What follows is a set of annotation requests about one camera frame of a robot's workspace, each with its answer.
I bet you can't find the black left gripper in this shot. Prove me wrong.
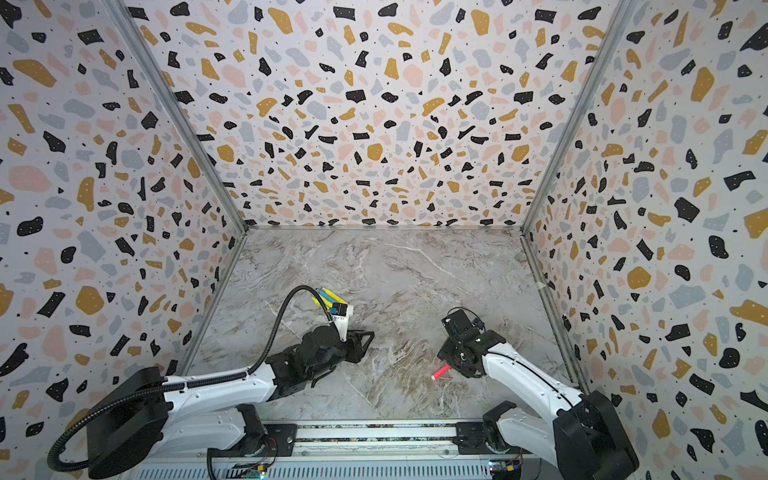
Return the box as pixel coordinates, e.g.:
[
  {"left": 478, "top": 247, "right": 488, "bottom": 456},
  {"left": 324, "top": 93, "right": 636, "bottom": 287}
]
[{"left": 307, "top": 328, "right": 375, "bottom": 382}]

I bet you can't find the pink highlighter pen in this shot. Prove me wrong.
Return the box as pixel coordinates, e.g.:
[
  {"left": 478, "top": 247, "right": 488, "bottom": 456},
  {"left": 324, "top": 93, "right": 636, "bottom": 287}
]
[{"left": 431, "top": 364, "right": 451, "bottom": 380}]

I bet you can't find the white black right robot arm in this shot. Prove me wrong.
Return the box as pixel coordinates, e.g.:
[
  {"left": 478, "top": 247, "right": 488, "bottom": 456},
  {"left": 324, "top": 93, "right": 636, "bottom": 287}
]
[{"left": 437, "top": 307, "right": 639, "bottom": 479}]

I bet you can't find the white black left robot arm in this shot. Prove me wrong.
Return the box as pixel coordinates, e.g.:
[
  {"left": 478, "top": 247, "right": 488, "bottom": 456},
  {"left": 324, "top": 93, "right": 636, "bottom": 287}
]
[{"left": 86, "top": 324, "right": 375, "bottom": 478}]

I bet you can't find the yellow highlighter pen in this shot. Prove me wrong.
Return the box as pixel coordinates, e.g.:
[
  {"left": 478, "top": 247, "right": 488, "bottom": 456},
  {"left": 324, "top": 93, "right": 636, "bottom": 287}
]
[
  {"left": 321, "top": 288, "right": 346, "bottom": 304},
  {"left": 312, "top": 297, "right": 330, "bottom": 310}
]

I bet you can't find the blue highlighter pen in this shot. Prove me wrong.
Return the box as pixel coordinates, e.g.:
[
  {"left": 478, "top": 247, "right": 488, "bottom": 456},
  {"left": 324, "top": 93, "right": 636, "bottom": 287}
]
[{"left": 317, "top": 289, "right": 334, "bottom": 309}]

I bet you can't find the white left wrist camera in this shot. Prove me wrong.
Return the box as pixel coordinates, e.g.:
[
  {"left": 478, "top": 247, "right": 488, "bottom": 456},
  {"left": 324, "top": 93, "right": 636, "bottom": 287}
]
[{"left": 330, "top": 302, "right": 354, "bottom": 342}]

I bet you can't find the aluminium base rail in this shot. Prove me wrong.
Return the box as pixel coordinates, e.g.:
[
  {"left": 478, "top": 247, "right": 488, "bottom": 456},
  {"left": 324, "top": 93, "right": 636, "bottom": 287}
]
[{"left": 119, "top": 418, "right": 631, "bottom": 480}]

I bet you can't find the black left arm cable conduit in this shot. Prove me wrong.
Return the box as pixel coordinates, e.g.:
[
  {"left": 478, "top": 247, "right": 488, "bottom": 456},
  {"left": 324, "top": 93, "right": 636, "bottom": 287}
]
[{"left": 46, "top": 284, "right": 334, "bottom": 474}]

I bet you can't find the metal corner post right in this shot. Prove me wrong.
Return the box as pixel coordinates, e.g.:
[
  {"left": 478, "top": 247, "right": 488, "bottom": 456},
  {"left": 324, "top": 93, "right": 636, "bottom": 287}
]
[{"left": 521, "top": 0, "right": 637, "bottom": 236}]

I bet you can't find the metal corner post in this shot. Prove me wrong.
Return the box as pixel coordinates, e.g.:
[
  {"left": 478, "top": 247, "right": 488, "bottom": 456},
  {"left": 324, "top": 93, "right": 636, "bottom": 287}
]
[
  {"left": 104, "top": 1, "right": 248, "bottom": 232},
  {"left": 521, "top": 0, "right": 637, "bottom": 236}
]

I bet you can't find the metal corner post left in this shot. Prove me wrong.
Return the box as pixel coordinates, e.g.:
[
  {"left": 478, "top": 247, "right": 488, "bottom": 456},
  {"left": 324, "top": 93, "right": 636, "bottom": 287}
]
[{"left": 104, "top": 1, "right": 248, "bottom": 232}]

